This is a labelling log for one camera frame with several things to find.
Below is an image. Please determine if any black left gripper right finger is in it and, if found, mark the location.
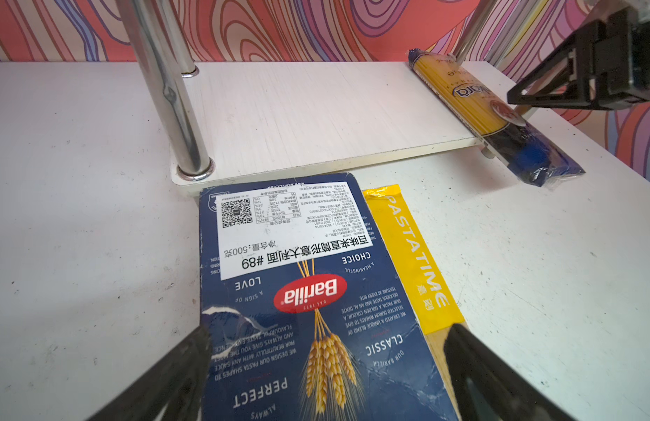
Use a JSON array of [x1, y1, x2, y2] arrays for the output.
[[444, 325, 572, 420]]

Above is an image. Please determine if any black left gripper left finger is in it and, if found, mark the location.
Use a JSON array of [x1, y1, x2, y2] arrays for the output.
[[90, 326, 212, 420]]

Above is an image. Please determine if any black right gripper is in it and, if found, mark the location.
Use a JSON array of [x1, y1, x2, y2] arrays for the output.
[[507, 5, 650, 110]]

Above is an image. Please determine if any yellow Pastatime spaghetti pack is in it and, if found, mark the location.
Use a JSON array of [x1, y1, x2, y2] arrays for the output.
[[363, 184, 467, 402]]

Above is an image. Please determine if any clear blue spaghetti pack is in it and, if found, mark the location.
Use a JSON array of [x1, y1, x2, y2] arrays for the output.
[[407, 49, 584, 187]]

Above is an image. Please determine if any dark blue Barilla pasta box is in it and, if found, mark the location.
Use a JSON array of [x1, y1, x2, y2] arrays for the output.
[[199, 173, 456, 420]]

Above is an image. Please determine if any white two-tier shelf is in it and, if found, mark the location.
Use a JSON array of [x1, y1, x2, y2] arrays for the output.
[[118, 1, 478, 196]]

